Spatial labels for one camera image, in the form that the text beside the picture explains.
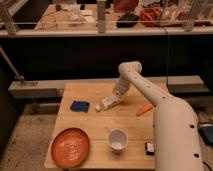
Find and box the white plastic bottle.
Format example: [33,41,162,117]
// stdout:
[95,94,119,112]

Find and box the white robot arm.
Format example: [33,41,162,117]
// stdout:
[116,61,204,171]

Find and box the white ceramic bowl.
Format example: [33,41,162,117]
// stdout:
[107,129,128,154]

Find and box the orange carrot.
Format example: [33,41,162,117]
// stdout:
[136,103,153,116]

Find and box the wooden table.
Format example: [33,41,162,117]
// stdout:
[51,82,154,171]

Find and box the blue sponge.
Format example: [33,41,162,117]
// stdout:
[70,101,90,112]

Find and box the black snack packet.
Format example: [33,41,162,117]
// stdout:
[145,142,154,155]

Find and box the orange ribbed plate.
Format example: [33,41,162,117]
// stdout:
[51,128,90,169]

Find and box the black case on shelf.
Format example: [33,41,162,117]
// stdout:
[116,13,139,28]

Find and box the red basket on shelf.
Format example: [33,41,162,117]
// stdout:
[140,8,161,27]

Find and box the black box on floor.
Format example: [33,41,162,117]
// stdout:
[199,126,213,146]

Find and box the grey metal rail bench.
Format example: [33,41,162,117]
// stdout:
[8,80,67,99]

